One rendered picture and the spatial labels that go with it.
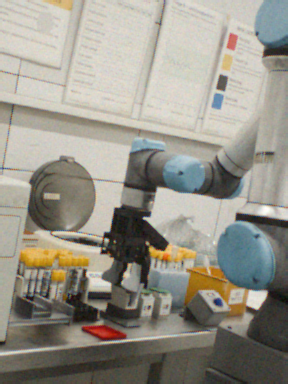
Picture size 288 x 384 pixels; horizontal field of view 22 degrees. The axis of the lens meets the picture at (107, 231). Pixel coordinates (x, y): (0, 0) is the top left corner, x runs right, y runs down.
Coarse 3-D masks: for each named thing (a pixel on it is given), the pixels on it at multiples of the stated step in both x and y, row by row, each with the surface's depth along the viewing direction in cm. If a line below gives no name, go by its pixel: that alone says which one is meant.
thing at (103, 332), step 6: (84, 330) 152; (90, 330) 151; (96, 330) 154; (102, 330) 155; (108, 330) 156; (114, 330) 155; (96, 336) 150; (102, 336) 148; (108, 336) 149; (114, 336) 150; (120, 336) 152; (126, 336) 153
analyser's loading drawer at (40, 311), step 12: (24, 300) 141; (36, 300) 146; (48, 300) 143; (12, 312) 141; (24, 312) 141; (36, 312) 145; (48, 312) 142; (60, 312) 148; (72, 312) 146; (12, 324) 136; (24, 324) 138
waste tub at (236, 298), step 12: (192, 276) 193; (204, 276) 191; (216, 276) 203; (192, 288) 193; (204, 288) 191; (216, 288) 188; (228, 288) 188; (240, 288) 193; (228, 300) 189; (240, 300) 194; (240, 312) 196
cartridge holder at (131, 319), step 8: (112, 304) 165; (104, 312) 166; (112, 312) 165; (120, 312) 163; (128, 312) 164; (136, 312) 166; (112, 320) 165; (120, 320) 163; (128, 320) 162; (136, 320) 164
